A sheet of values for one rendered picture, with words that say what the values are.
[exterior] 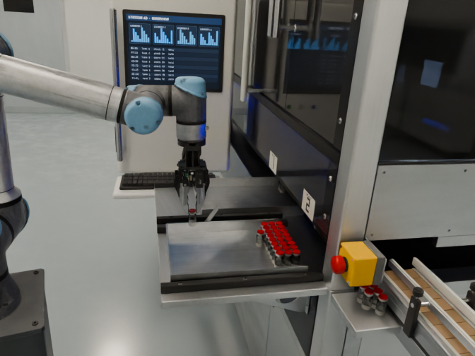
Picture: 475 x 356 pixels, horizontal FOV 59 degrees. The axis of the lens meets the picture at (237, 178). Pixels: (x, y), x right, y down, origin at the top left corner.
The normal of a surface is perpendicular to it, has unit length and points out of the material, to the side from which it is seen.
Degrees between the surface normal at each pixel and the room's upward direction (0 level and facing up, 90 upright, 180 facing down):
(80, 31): 90
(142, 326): 0
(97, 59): 90
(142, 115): 90
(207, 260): 0
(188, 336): 0
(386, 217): 90
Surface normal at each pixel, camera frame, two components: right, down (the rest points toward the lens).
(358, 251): 0.06, -0.93
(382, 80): 0.20, 0.37
